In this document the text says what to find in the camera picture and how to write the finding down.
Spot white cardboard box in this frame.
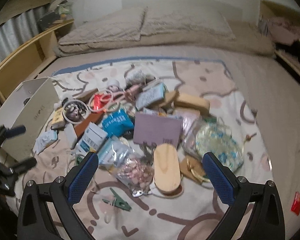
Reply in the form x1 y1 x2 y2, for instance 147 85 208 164
0 77 58 157

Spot clear face mask packet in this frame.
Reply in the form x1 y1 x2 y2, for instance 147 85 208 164
99 136 135 167

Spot black bag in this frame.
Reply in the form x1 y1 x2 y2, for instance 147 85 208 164
37 11 66 31

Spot bag of pink pieces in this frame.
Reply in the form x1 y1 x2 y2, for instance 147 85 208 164
114 154 156 193

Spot wooden bedside shelf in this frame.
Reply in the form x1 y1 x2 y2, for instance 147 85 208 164
0 19 75 103

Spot beige textured pillow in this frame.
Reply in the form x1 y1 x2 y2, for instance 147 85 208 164
139 6 237 41
58 6 148 47

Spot beige fleece duvet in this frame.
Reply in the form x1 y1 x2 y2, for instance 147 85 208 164
54 21 276 58

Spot clear plastic pouch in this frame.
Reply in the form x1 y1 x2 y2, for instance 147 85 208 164
181 116 205 155

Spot tan printed valance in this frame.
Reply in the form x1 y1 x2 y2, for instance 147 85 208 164
0 0 52 35

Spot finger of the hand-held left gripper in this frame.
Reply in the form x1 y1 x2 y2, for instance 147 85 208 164
0 126 27 139
4 157 38 175

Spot small white medicine packet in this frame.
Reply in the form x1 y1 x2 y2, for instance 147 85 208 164
36 129 58 155

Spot wooden closet shelf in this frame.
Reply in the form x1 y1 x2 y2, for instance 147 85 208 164
259 0 300 87

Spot red packet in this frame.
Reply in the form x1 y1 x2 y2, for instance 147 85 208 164
93 93 108 111
291 192 300 216

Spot green plush toy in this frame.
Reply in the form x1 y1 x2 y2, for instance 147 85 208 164
58 1 75 20

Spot yellow paper box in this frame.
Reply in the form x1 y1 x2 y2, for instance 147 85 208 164
51 107 67 131

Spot pink clothes pile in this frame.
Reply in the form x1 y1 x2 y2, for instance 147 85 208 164
261 14 300 45

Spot beige bed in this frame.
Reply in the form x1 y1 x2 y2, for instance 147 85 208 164
0 50 300 240

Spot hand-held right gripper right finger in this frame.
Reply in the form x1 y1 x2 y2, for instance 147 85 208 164
202 152 286 240

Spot brown leather card holder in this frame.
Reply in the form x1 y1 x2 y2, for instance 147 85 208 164
73 113 103 136

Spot grey curtain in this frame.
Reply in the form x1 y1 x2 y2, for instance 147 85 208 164
0 5 50 67

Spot wooden oval box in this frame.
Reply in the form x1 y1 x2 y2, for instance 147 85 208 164
153 143 185 198

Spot white ring with beads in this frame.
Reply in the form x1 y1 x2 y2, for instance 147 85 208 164
62 98 90 125

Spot gold tassel pouch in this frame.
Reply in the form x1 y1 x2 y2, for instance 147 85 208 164
179 156 209 183

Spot white plastic ring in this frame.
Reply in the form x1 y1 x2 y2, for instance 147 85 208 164
88 91 121 113

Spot large white medicine packet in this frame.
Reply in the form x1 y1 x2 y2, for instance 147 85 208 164
76 122 108 156

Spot grey fluffy scrunchie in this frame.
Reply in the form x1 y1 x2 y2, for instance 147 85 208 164
124 69 147 85

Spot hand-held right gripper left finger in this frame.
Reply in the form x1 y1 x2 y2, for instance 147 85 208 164
16 152 99 240

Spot clear bag green-blue contents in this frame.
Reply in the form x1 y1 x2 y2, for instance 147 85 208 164
189 122 245 173

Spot pink scissors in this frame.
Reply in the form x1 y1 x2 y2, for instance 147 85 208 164
107 84 143 103

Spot white tape roll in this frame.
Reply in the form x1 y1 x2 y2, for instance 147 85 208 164
107 79 121 91

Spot pale blue white packet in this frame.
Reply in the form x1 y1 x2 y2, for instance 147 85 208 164
134 83 167 111

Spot dark clothes pile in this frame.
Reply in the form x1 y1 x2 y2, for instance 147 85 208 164
274 38 300 66

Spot white plastic case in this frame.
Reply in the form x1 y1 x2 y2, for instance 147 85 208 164
64 123 78 148

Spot blue crinkled packet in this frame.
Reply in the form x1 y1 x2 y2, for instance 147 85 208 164
102 109 135 137

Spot white hat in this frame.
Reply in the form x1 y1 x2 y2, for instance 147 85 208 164
49 0 63 12

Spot printed blanket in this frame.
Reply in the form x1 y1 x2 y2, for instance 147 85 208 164
5 59 273 240

